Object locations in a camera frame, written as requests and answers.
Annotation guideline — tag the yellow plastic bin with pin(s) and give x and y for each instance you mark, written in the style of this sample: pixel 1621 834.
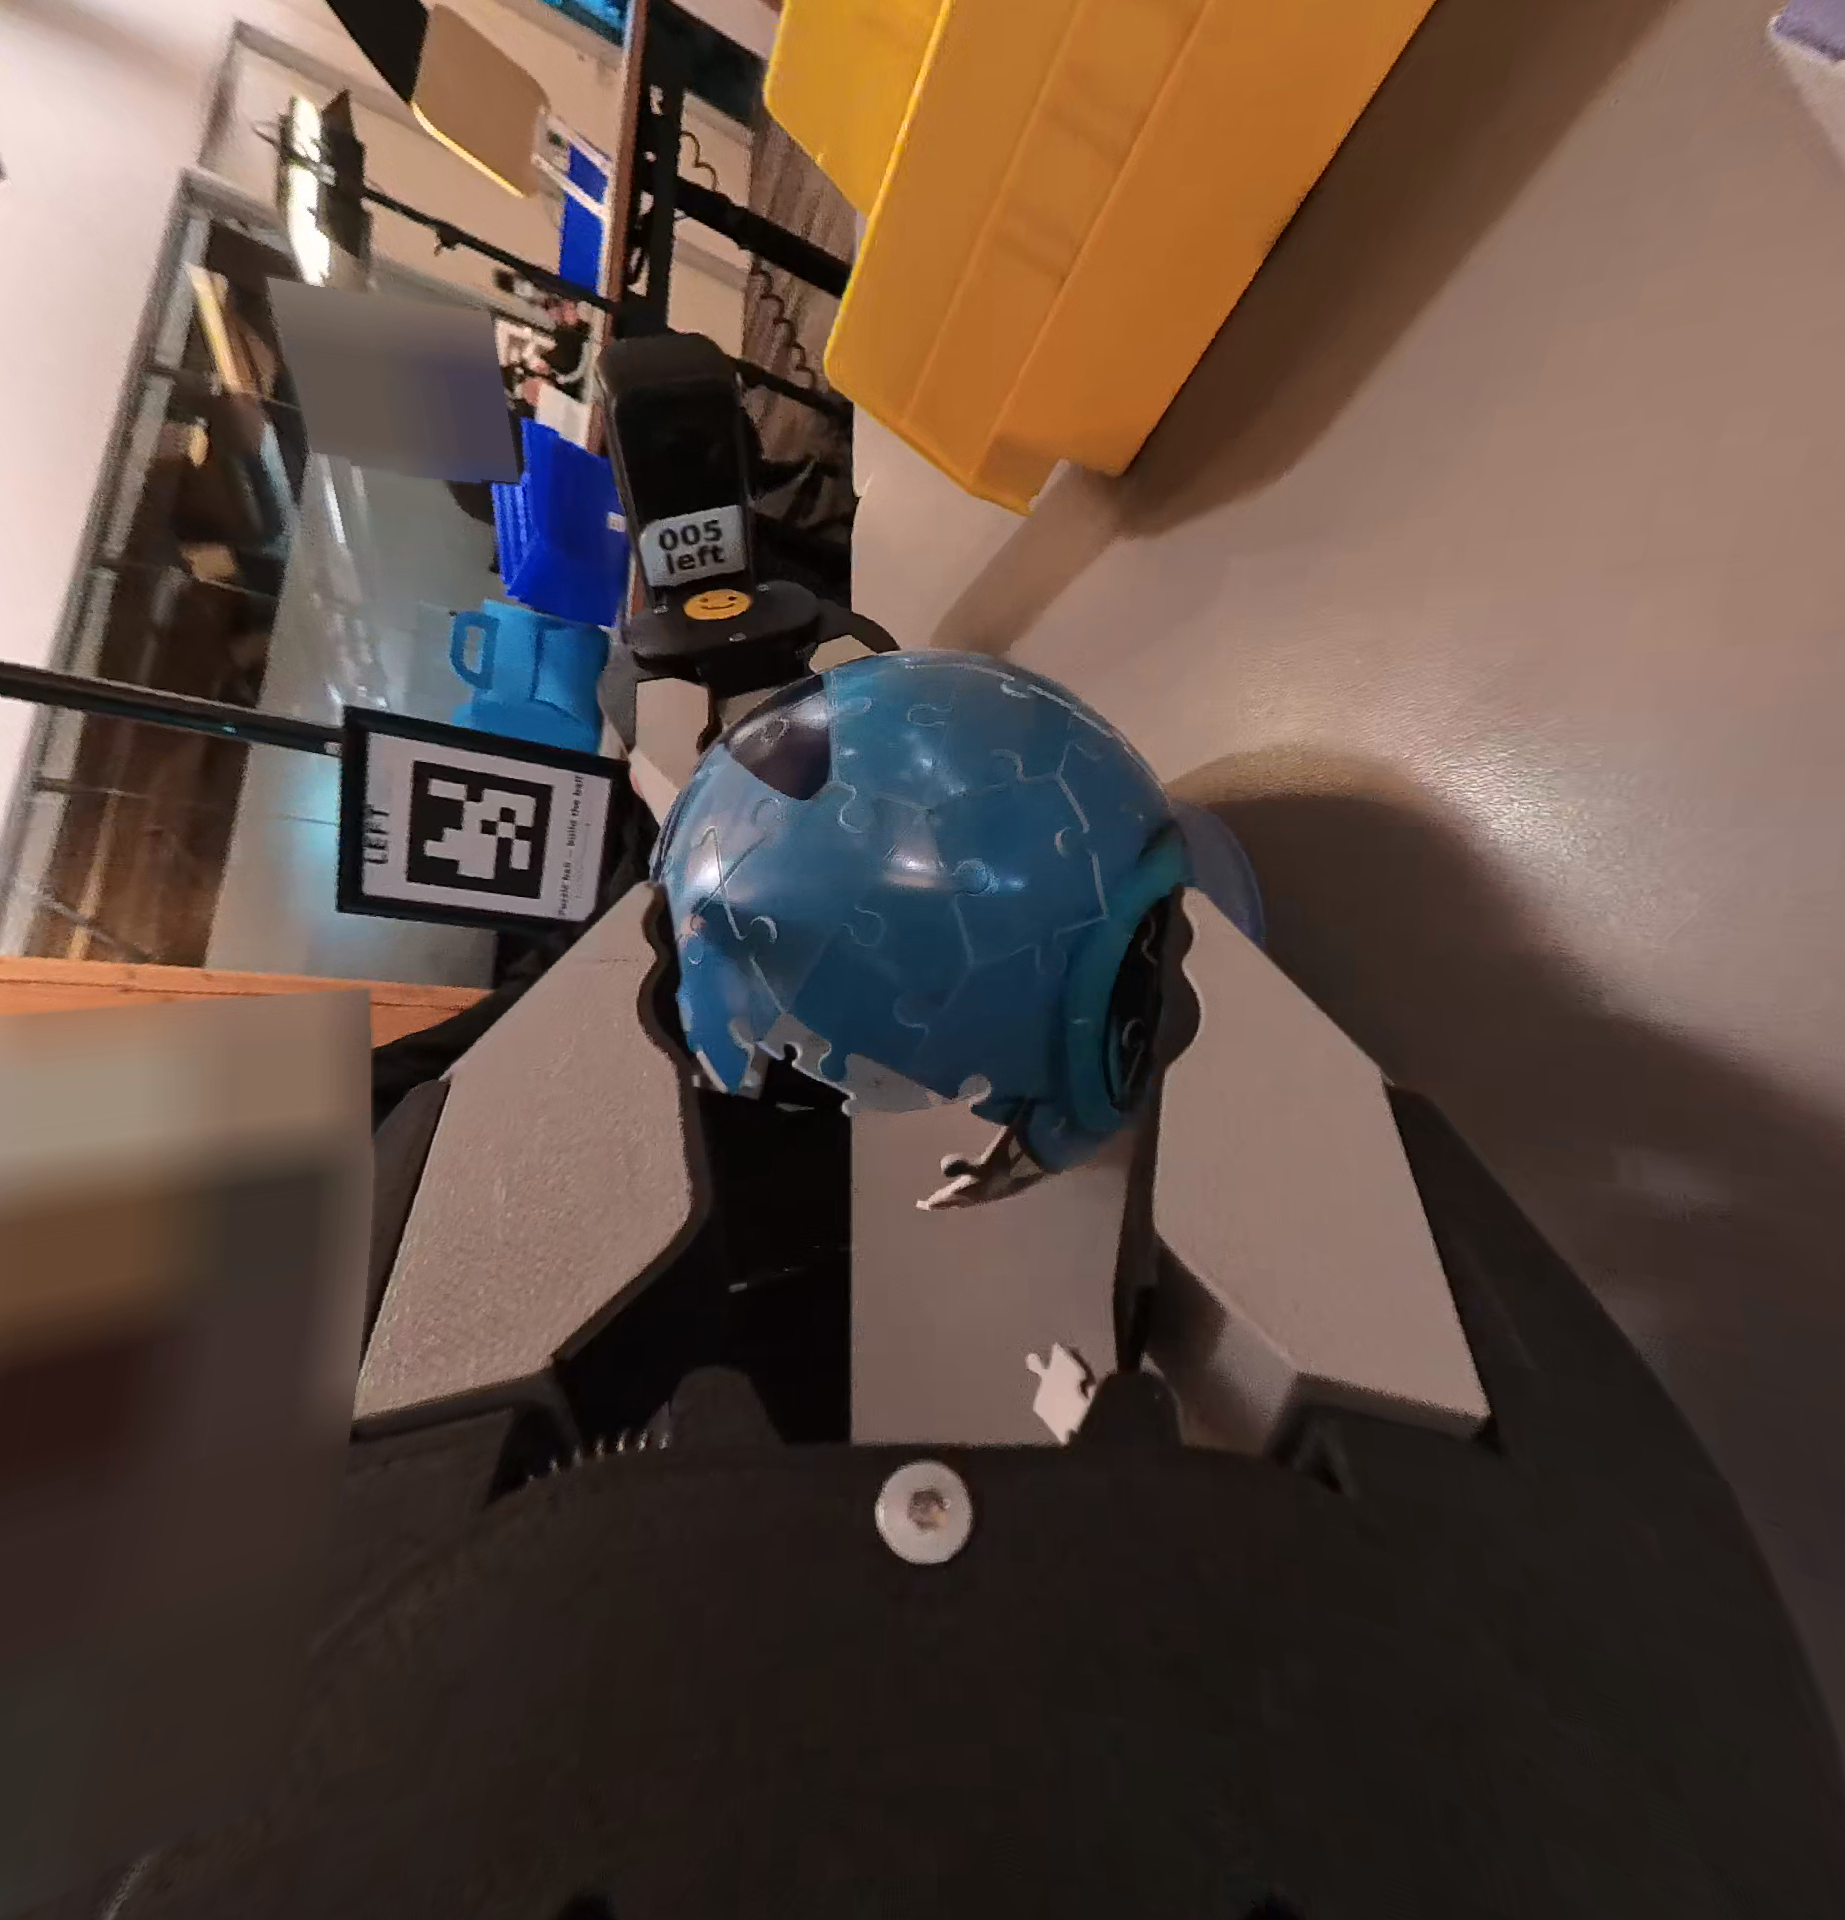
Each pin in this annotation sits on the yellow plastic bin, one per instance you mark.
pixel 1072 227

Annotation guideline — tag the black framed marker sign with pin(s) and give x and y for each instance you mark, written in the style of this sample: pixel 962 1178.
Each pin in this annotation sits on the black framed marker sign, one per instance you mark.
pixel 479 818

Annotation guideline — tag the brown wooden desk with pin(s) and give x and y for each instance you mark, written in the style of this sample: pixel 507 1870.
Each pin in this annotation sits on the brown wooden desk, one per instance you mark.
pixel 185 991

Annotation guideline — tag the stack of blue bins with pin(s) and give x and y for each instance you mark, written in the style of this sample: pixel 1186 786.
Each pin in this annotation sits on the stack of blue bins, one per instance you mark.
pixel 562 526

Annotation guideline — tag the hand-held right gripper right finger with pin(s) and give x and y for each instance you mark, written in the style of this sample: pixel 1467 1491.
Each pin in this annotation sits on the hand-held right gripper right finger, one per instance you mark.
pixel 1295 1199

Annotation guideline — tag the blue plastic jug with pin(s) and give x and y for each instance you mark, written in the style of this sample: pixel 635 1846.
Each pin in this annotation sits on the blue plastic jug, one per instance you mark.
pixel 542 675

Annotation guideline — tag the blue ball stand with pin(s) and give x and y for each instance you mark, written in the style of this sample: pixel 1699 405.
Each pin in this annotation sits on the blue ball stand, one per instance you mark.
pixel 1227 882

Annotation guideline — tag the blue puzzle ball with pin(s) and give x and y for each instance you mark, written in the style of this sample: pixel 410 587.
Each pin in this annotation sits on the blue puzzle ball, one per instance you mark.
pixel 923 900

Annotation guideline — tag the black studio light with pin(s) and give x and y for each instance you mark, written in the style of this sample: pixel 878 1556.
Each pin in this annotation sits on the black studio light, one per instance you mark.
pixel 323 188

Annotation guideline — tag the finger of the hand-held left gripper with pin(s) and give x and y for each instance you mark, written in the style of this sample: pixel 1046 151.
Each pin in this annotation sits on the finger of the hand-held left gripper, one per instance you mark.
pixel 637 737

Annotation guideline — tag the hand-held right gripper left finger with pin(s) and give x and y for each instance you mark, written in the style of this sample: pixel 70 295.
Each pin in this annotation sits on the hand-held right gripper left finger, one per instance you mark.
pixel 532 1169

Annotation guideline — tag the small puzzle piece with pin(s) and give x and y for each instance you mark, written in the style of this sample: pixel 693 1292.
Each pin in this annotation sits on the small puzzle piece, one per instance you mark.
pixel 1062 1386
pixel 980 1169

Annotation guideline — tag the black rod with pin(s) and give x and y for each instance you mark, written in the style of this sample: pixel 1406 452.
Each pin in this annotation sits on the black rod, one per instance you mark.
pixel 141 700

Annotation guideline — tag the black metal stand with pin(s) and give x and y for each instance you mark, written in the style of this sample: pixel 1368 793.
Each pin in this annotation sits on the black metal stand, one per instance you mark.
pixel 670 178

